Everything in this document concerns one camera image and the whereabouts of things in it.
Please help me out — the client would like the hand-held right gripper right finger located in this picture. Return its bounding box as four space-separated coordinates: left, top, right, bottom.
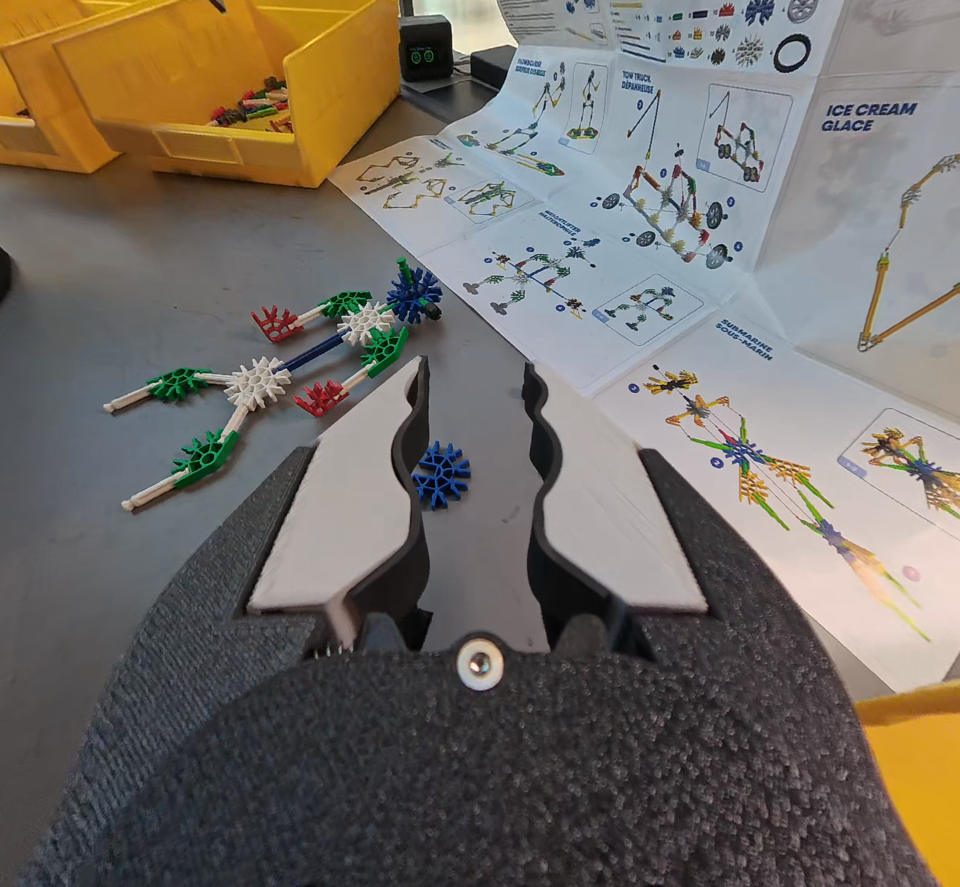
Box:
522 362 710 650

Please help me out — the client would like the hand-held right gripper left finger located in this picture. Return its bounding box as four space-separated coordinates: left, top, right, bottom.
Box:
246 356 432 650

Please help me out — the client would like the blue snowflake toy connector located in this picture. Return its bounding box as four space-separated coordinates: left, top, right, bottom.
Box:
411 440 472 510

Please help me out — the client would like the red toy connector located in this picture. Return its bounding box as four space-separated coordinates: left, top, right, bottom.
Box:
251 307 305 343
294 380 350 417

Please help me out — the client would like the construction toy figure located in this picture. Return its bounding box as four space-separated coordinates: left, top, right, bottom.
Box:
103 257 445 512

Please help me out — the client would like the yellow plastic bin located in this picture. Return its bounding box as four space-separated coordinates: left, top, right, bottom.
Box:
0 0 204 174
855 683 960 887
52 0 402 189

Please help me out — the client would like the grey desk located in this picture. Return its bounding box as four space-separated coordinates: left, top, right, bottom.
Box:
0 95 894 887

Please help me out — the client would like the pile of colourful toy pieces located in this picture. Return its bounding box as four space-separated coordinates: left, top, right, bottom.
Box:
206 77 295 134

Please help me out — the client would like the small black display device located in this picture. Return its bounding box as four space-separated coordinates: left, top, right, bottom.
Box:
397 14 455 83

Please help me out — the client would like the black flat mat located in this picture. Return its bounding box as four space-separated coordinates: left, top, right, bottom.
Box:
401 73 519 123

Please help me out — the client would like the black power adapter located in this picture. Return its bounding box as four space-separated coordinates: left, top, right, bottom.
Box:
468 44 520 89

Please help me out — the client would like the folded instruction sheet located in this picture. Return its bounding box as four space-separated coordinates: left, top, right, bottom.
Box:
328 0 960 693

